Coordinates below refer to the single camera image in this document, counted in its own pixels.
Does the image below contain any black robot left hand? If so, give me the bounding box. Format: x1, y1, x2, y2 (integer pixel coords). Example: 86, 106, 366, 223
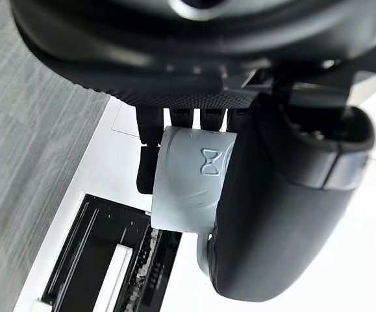
10, 0, 376, 299

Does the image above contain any light grey embossed cup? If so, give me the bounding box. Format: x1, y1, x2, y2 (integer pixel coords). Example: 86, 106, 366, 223
151, 125, 240, 274

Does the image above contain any black sink basin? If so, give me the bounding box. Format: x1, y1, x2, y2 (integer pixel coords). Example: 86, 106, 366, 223
40, 193, 182, 312

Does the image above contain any white counter cabinet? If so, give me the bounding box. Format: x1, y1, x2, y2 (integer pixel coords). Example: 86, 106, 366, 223
12, 83, 376, 312

